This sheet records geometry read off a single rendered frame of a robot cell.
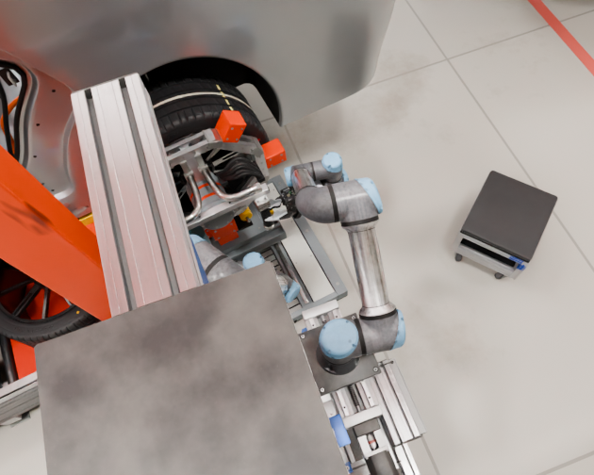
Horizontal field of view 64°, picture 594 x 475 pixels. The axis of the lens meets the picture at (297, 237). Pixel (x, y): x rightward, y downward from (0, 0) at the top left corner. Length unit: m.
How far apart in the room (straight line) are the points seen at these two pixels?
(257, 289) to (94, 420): 0.19
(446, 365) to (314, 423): 2.15
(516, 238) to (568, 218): 0.62
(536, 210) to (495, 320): 0.59
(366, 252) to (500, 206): 1.24
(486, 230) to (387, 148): 0.91
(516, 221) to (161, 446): 2.25
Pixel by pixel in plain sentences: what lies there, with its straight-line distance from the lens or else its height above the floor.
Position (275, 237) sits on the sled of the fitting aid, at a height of 0.17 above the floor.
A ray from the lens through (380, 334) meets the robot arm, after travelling 1.49.
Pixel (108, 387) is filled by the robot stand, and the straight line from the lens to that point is 0.50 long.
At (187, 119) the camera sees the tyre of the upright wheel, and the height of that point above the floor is 1.17.
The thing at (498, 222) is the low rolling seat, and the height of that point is 0.34.
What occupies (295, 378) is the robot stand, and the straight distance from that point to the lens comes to 0.45.
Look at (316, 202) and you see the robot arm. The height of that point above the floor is 1.26.
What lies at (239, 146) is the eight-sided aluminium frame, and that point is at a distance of 1.84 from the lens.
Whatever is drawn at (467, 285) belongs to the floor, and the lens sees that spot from 2.72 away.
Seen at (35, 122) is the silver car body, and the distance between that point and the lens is 1.85.
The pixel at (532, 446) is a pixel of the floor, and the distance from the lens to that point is 2.63.
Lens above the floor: 2.48
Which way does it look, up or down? 64 degrees down
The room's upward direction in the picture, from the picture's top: 10 degrees counter-clockwise
